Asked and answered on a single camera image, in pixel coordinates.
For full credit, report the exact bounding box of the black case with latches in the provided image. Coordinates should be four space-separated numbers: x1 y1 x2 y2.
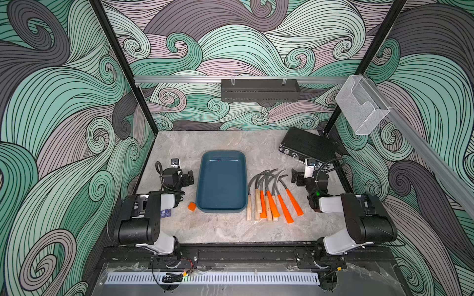
278 127 336 168

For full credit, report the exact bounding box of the clear plastic wall bin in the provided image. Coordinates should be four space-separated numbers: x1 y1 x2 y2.
336 75 390 135

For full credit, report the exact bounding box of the blue card pack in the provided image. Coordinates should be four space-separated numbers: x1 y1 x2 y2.
160 209 172 218

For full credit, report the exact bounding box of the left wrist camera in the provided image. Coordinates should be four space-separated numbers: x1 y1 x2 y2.
170 158 180 169

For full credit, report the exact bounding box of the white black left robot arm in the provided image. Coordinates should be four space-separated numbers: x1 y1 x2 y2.
111 158 195 258

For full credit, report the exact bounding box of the teal plastic storage tray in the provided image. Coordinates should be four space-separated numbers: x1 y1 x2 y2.
196 150 248 213

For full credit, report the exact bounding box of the black perforated wall shelf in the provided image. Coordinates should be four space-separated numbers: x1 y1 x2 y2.
221 78 301 107

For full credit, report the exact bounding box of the white slotted cable duct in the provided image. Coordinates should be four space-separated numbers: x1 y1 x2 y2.
104 271 320 286

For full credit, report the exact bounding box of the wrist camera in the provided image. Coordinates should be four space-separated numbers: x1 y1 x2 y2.
170 158 180 169
304 159 317 178

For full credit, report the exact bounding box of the orange handle sickle long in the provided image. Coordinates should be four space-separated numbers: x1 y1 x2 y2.
273 170 294 224

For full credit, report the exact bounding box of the small orange block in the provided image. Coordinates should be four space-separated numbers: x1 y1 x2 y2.
188 202 197 212

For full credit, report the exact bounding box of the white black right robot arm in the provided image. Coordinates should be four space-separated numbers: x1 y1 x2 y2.
291 157 397 259

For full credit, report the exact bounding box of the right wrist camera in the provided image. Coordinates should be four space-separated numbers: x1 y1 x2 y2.
304 159 317 178

